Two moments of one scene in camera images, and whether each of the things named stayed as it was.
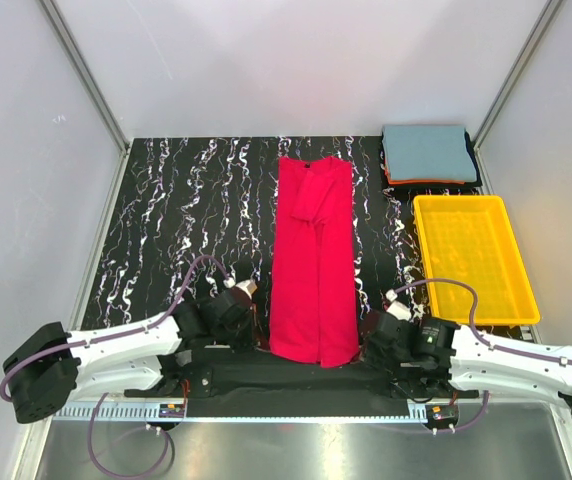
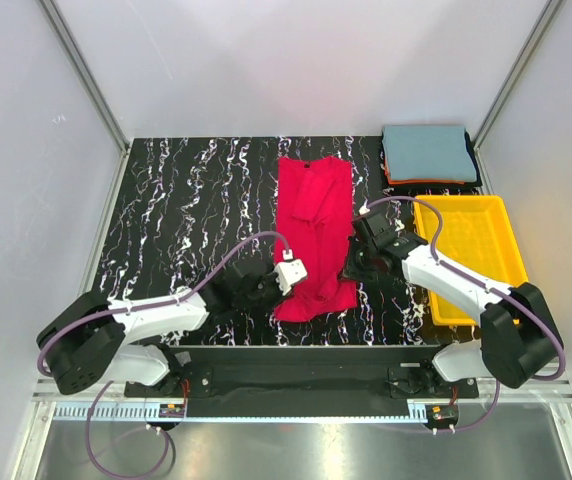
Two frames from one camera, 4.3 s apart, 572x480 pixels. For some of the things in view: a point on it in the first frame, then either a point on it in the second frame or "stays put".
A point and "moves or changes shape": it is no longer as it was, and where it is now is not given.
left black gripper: (248, 325) to (270, 286)
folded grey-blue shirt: (428, 152) stays put
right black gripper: (373, 340) to (358, 261)
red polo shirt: (314, 311) moves or changes shape
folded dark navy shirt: (471, 148) stays put
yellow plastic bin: (475, 239) stays put
